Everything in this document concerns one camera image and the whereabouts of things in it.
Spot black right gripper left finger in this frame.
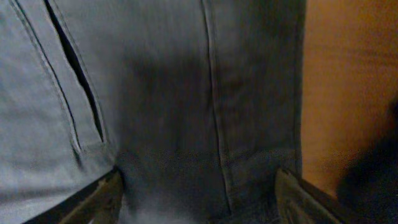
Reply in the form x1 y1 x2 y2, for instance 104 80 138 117
24 168 123 224

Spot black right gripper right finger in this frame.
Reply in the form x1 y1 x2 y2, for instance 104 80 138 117
275 169 373 224

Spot navy blue shorts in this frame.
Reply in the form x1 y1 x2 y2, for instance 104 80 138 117
1 0 305 223

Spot folded black shorts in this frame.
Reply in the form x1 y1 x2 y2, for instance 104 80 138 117
336 102 397 224

